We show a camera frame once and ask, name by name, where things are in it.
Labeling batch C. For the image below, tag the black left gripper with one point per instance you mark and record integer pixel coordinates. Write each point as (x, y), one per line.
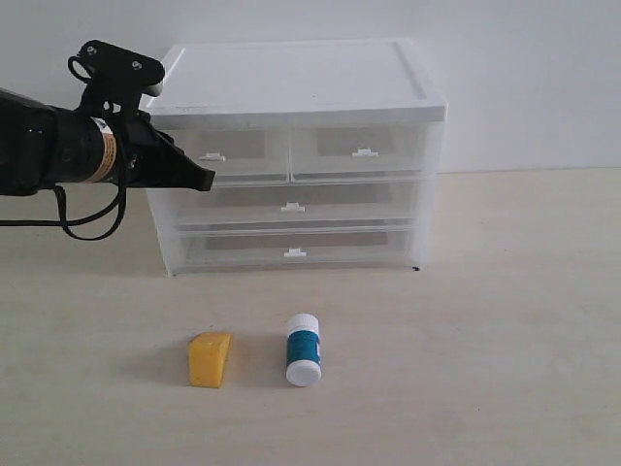
(151, 158)

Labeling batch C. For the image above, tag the white plastic drawer cabinet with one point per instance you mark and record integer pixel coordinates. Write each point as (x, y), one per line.
(298, 85)

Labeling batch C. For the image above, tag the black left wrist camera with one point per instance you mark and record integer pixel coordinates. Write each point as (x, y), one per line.
(115, 79)

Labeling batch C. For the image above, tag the white bottle teal label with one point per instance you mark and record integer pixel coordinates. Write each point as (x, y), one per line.
(303, 360)

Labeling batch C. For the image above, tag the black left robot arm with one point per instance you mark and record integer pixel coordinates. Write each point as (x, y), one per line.
(43, 145)

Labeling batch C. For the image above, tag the yellow cheese wedge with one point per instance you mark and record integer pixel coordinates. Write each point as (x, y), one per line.
(207, 356)

